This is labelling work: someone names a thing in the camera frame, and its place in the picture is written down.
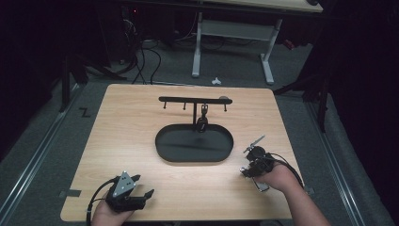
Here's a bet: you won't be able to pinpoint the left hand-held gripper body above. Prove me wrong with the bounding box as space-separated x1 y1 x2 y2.
105 170 147 213

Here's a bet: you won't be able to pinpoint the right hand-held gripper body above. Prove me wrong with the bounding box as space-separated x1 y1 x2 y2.
247 153 277 193

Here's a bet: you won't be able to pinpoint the black key rack with tray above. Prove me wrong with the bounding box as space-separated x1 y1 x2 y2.
154 95 235 164

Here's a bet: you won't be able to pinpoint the black car key fob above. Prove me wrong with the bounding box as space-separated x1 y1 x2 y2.
196 104 210 134

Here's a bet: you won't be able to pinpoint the person's right hand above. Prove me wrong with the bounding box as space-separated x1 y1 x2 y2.
254 162 298 192

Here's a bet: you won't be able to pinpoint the person's left hand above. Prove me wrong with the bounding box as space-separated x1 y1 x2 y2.
90 202 135 226

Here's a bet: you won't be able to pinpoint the black metal stand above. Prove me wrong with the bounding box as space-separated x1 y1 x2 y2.
58 51 128 114
272 73 331 134

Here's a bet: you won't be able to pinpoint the small red object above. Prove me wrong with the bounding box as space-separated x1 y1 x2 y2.
282 39 296 52

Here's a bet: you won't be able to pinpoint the white-legged desk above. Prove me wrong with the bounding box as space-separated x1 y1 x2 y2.
191 0 324 86

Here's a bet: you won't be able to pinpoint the right hand-held gripper cable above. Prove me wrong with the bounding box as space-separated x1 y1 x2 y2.
268 152 306 189

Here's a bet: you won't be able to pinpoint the hand-held gripper cable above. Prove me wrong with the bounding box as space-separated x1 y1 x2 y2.
268 152 306 189
86 176 121 226

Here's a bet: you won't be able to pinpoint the left hand-held gripper cable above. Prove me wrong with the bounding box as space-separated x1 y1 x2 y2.
86 176 121 226

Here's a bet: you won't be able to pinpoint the metal floor rail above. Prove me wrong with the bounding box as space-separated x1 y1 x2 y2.
304 101 367 226
0 83 85 222

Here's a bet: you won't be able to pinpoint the black floor cables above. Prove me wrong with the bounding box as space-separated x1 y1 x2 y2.
120 12 163 85

